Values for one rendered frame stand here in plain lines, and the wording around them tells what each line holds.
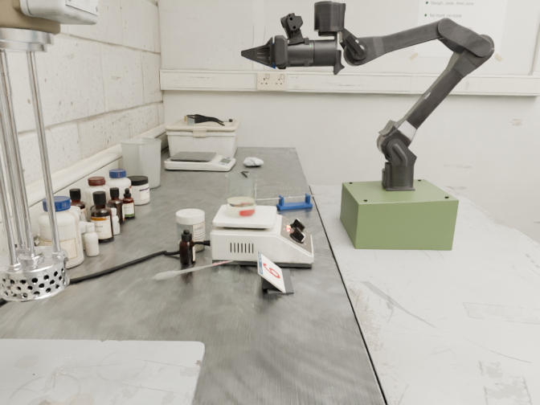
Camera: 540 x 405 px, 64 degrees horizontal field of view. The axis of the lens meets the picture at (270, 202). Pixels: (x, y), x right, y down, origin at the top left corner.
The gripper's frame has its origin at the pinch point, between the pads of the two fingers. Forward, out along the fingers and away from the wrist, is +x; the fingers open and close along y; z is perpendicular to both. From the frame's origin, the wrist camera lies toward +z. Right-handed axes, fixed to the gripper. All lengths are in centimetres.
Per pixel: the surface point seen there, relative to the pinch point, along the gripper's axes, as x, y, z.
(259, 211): -0.9, 16.4, -31.7
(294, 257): -8.1, 24.5, -38.4
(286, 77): -4, -117, -4
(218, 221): 6.4, 23.3, -31.5
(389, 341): -21, 47, -41
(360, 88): -40, -120, -10
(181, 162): 35, -60, -35
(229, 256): 4.5, 24.4, -38.3
